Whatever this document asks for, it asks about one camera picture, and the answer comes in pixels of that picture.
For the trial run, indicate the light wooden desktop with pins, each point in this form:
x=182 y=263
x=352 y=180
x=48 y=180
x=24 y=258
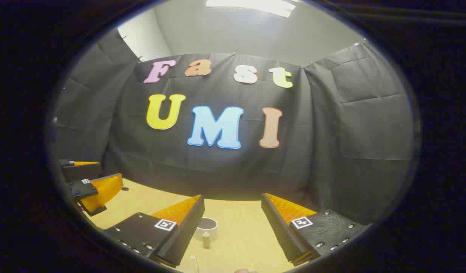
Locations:
x=240 y=227

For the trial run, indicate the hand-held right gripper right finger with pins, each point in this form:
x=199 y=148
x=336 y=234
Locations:
x=280 y=231

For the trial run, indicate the black backdrop cloth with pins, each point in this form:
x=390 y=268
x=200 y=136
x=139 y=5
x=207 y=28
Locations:
x=331 y=132

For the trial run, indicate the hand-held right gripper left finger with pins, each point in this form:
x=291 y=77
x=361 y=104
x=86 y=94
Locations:
x=187 y=231

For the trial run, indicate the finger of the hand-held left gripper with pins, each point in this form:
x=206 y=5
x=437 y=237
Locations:
x=81 y=171
x=83 y=188

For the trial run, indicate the white toothbrush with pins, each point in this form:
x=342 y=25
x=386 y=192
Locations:
x=193 y=259

